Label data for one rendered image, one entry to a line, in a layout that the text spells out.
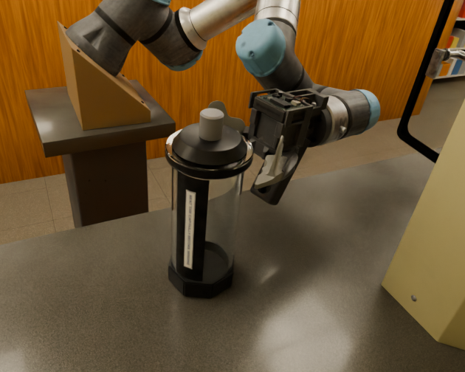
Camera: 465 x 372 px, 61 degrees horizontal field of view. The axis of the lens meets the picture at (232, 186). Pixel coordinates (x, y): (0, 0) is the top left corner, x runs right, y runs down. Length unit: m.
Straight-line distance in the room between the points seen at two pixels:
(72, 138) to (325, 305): 0.67
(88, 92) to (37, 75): 1.37
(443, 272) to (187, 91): 2.15
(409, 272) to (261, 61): 0.38
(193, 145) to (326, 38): 2.57
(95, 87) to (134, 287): 0.52
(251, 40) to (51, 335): 0.50
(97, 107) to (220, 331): 0.63
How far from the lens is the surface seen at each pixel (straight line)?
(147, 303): 0.60
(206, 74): 2.57
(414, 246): 0.62
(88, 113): 1.00
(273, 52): 0.63
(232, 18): 1.05
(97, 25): 1.04
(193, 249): 0.53
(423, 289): 0.63
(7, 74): 2.34
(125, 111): 1.02
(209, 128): 0.46
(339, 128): 0.64
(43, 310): 0.62
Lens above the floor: 1.41
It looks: 35 degrees down
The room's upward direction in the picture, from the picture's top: 6 degrees clockwise
